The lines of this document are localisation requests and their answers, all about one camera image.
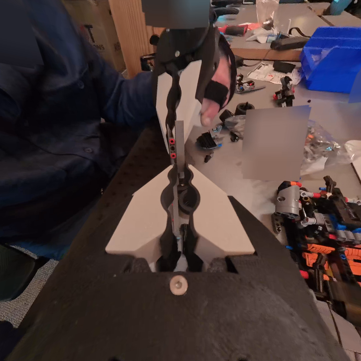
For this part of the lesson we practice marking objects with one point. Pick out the black metal bracket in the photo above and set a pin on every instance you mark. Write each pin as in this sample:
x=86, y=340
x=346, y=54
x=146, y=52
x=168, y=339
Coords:
x=146, y=60

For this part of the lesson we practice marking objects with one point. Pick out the blue eraser block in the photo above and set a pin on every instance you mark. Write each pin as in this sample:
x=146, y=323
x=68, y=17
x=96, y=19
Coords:
x=225, y=19

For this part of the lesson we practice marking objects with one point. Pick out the teal laptop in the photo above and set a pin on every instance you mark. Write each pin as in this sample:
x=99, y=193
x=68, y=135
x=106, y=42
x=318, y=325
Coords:
x=339, y=7

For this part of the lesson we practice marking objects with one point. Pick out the black office chair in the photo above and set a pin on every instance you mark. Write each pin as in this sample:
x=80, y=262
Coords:
x=225, y=11

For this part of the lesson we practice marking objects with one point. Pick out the black foam pouch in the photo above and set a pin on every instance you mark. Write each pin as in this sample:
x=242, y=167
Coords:
x=283, y=66

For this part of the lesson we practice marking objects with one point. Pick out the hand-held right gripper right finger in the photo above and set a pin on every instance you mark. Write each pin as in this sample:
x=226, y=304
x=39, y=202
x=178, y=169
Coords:
x=220, y=225

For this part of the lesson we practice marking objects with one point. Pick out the white sticker sheet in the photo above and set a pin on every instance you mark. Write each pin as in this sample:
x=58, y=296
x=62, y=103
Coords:
x=262, y=74

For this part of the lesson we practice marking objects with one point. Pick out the red black electric screwdriver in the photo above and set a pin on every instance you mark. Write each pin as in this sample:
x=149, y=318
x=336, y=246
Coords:
x=234, y=30

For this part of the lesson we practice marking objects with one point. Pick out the small black toy tyre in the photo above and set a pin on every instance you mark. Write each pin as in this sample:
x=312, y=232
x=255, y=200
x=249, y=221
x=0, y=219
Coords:
x=225, y=116
x=244, y=110

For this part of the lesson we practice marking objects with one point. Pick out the clear bag of brick pieces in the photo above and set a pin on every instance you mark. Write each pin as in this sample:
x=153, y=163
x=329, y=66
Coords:
x=318, y=146

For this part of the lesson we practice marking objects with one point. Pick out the white plastic stick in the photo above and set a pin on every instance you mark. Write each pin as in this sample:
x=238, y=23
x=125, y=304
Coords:
x=289, y=26

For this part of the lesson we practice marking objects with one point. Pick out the white plastic part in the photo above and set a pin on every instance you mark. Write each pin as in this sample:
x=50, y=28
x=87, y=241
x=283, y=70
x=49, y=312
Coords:
x=259, y=36

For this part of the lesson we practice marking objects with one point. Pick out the blue plastic bin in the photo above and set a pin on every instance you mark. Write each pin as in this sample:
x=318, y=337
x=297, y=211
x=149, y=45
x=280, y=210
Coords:
x=330, y=56

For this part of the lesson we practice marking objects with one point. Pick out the grey brick beam assembly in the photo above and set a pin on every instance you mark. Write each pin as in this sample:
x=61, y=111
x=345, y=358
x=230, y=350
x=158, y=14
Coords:
x=179, y=132

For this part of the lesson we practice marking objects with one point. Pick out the black flat power bank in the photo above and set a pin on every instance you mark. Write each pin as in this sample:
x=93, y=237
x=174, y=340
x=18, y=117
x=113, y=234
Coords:
x=287, y=43

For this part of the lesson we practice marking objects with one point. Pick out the upright clear plastic bag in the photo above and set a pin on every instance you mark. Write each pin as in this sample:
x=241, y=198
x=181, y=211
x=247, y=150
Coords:
x=266, y=14

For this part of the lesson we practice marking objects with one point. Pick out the pink paper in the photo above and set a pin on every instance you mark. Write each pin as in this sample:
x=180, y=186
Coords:
x=255, y=26

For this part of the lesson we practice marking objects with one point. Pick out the person's left forearm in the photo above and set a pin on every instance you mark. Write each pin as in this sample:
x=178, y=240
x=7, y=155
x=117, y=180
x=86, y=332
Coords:
x=127, y=96

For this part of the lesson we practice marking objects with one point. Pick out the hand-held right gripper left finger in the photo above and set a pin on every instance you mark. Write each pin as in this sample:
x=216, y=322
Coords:
x=141, y=225

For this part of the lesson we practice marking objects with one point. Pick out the black toy brick connector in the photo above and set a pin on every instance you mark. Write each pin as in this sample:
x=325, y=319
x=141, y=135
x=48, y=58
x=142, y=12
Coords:
x=208, y=158

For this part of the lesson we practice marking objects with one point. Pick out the large toy brick car model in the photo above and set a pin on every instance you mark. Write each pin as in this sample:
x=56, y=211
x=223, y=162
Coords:
x=316, y=225

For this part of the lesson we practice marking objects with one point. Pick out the small black red brick assembly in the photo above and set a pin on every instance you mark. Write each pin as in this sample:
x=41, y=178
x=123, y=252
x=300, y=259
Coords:
x=284, y=93

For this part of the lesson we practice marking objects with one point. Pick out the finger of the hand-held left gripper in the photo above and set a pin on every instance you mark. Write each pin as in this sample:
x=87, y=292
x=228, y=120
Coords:
x=189, y=90
x=161, y=104

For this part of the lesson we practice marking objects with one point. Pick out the wide wooden pillar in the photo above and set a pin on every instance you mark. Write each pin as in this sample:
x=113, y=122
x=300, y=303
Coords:
x=129, y=33

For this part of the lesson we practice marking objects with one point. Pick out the flat brick assembly grey blade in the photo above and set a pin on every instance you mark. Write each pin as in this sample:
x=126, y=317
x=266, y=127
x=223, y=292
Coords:
x=245, y=84

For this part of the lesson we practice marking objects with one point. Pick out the small bag of black pins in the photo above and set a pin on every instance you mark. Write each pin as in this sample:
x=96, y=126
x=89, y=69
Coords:
x=235, y=122

